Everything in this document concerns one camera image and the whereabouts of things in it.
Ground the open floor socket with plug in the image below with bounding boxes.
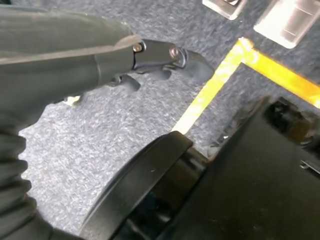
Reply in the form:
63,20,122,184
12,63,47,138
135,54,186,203
202,0,248,21

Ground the yellow floor tape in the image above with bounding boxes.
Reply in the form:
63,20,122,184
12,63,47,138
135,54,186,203
171,36,320,136

